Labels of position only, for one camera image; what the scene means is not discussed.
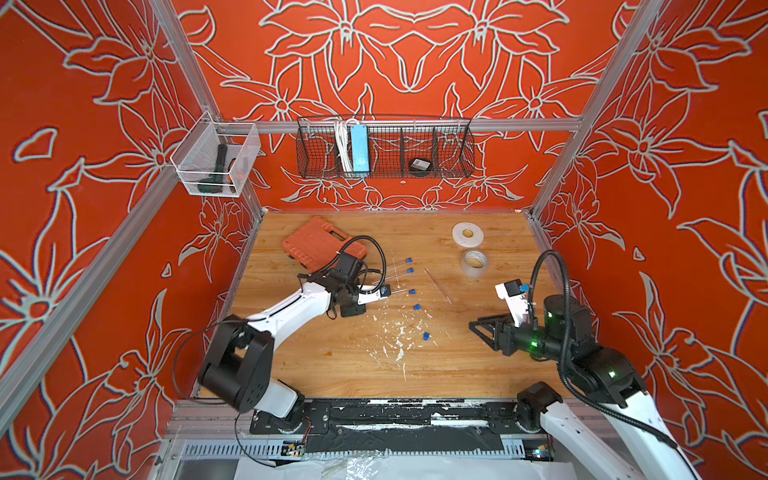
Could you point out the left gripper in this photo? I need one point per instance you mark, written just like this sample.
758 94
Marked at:
354 310

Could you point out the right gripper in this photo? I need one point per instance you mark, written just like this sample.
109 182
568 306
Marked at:
502 332

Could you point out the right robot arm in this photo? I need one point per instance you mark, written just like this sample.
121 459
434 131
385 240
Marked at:
599 377

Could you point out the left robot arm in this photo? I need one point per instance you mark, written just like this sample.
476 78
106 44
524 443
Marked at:
237 367

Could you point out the orange plastic tool case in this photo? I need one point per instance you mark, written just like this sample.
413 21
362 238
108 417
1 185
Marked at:
314 244

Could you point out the clear packing tape roll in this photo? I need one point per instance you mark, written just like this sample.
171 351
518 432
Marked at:
474 263

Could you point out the white foam tape roll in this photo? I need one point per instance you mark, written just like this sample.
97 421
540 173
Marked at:
467 235

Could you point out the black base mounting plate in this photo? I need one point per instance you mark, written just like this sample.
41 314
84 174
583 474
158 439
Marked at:
332 427

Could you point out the light blue box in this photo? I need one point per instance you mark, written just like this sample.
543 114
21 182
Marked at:
360 150

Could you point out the dark green tool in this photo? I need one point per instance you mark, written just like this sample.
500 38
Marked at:
214 182

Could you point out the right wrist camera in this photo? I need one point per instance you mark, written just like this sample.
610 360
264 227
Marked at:
517 296

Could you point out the black wire basket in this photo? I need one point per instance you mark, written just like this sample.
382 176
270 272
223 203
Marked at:
323 146

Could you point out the clear acrylic wall box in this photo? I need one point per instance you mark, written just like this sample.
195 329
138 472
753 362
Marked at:
215 159

